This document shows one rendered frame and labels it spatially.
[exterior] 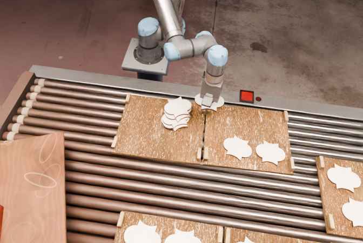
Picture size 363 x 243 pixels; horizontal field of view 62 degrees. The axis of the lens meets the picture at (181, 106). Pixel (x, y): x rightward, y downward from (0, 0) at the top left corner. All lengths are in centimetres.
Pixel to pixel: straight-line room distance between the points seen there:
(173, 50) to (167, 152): 48
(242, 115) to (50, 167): 92
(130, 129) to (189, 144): 29
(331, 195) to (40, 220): 117
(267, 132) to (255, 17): 248
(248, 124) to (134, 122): 57
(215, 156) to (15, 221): 83
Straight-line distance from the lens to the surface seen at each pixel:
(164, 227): 129
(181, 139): 146
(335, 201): 151
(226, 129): 152
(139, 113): 155
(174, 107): 150
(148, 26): 174
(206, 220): 133
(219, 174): 141
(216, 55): 119
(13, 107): 172
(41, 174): 135
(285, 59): 341
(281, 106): 171
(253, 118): 159
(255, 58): 332
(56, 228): 124
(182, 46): 124
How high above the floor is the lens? 218
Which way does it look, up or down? 52 degrees down
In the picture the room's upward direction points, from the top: 4 degrees clockwise
